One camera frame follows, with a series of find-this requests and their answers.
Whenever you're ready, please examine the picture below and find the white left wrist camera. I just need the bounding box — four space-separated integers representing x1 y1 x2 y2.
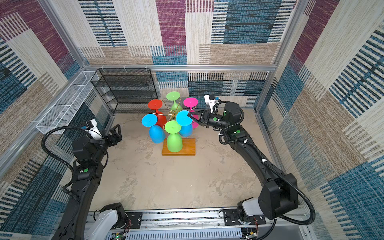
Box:
80 119 103 140

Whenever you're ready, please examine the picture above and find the red wine glass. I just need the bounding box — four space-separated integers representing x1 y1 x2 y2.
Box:
148 99 167 129

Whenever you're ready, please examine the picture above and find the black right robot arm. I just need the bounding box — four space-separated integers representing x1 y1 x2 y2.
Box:
188 101 304 225

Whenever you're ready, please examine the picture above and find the wooden rack base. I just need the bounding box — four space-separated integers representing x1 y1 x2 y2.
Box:
162 138 196 156

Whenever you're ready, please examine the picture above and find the blue wine glass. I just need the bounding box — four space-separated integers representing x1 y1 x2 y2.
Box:
176 110 193 138
142 114 166 144

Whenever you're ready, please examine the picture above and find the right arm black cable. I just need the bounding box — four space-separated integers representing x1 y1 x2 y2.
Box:
218 100 316 226

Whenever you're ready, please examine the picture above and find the pink wine glass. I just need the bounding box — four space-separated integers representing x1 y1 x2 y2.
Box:
183 97 199 129

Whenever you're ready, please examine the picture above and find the gold wire glass rack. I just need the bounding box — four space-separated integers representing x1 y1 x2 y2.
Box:
155 100 178 122

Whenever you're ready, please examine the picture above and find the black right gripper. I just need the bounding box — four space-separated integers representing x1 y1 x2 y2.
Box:
187 108 229 130

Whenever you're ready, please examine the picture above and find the black mesh shelf rack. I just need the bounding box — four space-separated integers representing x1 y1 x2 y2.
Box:
91 68 159 114

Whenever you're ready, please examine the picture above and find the green wine glass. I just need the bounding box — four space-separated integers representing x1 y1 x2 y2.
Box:
167 91 183 115
165 120 183 153

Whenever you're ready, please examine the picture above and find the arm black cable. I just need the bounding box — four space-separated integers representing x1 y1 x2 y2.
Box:
41 125 104 199
218 100 316 226

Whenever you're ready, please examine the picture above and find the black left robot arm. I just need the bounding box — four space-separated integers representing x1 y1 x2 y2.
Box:
53 124 123 240

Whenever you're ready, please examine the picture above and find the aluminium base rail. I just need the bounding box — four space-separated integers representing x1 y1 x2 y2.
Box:
83 206 310 240

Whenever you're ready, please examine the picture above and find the white mesh wall basket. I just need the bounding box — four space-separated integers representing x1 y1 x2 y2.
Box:
36 71 95 134

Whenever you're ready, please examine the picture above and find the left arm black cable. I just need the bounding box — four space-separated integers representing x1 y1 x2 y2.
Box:
41 125 104 199

